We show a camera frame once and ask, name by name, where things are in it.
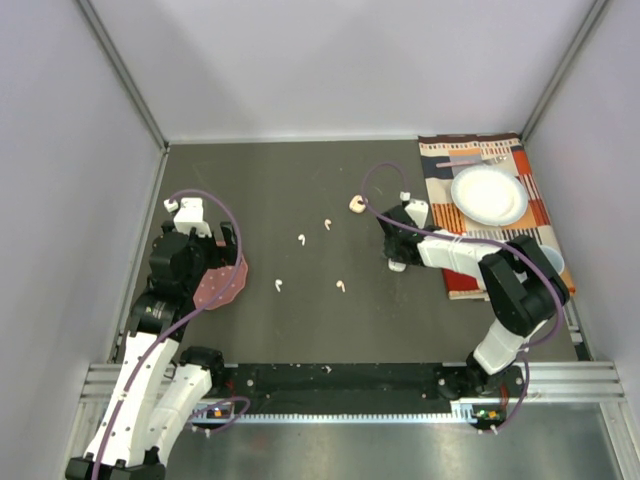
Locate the white earbud charging case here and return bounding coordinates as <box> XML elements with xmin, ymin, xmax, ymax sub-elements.
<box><xmin>388</xmin><ymin>259</ymin><xmax>407</xmax><ymax>273</ymax></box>

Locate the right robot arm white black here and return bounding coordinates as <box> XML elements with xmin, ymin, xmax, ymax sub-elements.
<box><xmin>377</xmin><ymin>201</ymin><xmax>569</xmax><ymax>399</ymax></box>

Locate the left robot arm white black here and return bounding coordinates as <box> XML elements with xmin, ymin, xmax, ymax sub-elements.
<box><xmin>65</xmin><ymin>221</ymin><xmax>242</xmax><ymax>479</ymax></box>

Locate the pink earbud charging case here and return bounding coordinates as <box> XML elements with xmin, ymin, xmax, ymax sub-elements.
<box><xmin>348</xmin><ymin>195</ymin><xmax>367</xmax><ymax>214</ymax></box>

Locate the pink polka dot plate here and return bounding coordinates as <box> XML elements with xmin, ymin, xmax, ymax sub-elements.
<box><xmin>193</xmin><ymin>256</ymin><xmax>249</xmax><ymax>311</ymax></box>

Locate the patterned orange placemat cloth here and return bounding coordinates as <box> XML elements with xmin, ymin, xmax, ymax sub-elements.
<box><xmin>417</xmin><ymin>131</ymin><xmax>577</xmax><ymax>301</ymax></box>

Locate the white paper plate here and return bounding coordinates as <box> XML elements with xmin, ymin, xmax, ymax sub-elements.
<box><xmin>450</xmin><ymin>166</ymin><xmax>528</xmax><ymax>227</ymax></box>

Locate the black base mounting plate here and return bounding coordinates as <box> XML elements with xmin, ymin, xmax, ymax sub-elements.
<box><xmin>214</xmin><ymin>363</ymin><xmax>524</xmax><ymax>415</ymax></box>

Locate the light blue cup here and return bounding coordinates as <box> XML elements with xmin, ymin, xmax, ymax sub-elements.
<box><xmin>540</xmin><ymin>245</ymin><xmax>566</xmax><ymax>274</ymax></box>

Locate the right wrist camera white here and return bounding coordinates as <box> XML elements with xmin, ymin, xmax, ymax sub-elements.
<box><xmin>399</xmin><ymin>191</ymin><xmax>429</xmax><ymax>229</ymax></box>

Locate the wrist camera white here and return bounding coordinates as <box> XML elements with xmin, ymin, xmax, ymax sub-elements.
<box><xmin>399</xmin><ymin>191</ymin><xmax>429</xmax><ymax>229</ymax></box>
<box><xmin>164</xmin><ymin>197</ymin><xmax>212</xmax><ymax>238</ymax></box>

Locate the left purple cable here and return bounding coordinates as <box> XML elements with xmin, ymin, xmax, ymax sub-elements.
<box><xmin>89</xmin><ymin>188</ymin><xmax>244</xmax><ymax>471</ymax></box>

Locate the purple cable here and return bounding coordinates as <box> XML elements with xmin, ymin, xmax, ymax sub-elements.
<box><xmin>360</xmin><ymin>162</ymin><xmax>566</xmax><ymax>434</ymax></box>
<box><xmin>89</xmin><ymin>188</ymin><xmax>244</xmax><ymax>471</ymax></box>

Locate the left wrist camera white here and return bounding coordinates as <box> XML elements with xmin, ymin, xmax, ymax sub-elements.
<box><xmin>164</xmin><ymin>197</ymin><xmax>212</xmax><ymax>238</ymax></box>

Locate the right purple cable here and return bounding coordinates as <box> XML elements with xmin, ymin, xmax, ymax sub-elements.
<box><xmin>360</xmin><ymin>162</ymin><xmax>566</xmax><ymax>434</ymax></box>

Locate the pink handled fork rear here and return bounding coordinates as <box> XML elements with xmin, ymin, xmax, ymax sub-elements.
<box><xmin>436</xmin><ymin>155</ymin><xmax>508</xmax><ymax>169</ymax></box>

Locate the left aluminium corner post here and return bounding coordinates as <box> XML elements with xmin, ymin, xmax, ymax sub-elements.
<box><xmin>74</xmin><ymin>0</ymin><xmax>169</xmax><ymax>151</ymax></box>

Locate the aluminium corner post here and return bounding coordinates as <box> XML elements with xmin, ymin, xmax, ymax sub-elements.
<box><xmin>520</xmin><ymin>0</ymin><xmax>611</xmax><ymax>143</ymax></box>
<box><xmin>74</xmin><ymin>0</ymin><xmax>169</xmax><ymax>151</ymax></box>

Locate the right aluminium corner post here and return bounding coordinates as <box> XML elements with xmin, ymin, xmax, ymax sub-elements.
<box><xmin>520</xmin><ymin>0</ymin><xmax>611</xmax><ymax>143</ymax></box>

